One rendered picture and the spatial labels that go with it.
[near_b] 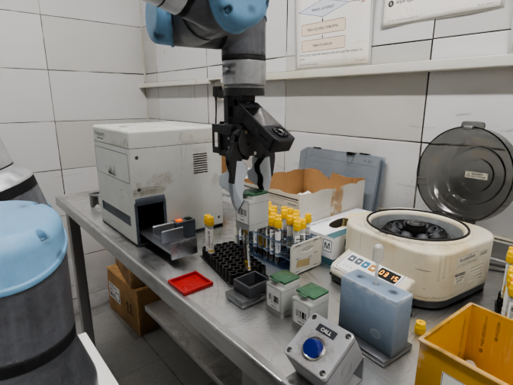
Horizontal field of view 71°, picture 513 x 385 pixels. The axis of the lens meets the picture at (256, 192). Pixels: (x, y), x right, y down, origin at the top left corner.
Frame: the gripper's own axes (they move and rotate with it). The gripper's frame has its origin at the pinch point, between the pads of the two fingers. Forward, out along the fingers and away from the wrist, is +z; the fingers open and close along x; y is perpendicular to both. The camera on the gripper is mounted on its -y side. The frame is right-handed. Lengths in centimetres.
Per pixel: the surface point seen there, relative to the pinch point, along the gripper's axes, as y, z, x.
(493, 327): -37.4, 11.0, -10.3
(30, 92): 169, -22, 4
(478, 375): -39.7, 9.7, 2.6
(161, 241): 26.8, 14.6, 5.7
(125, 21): 169, -61, -48
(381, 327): -25.6, 14.0, -3.1
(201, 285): 8.6, 18.3, 6.0
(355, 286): -20.4, 9.9, -3.6
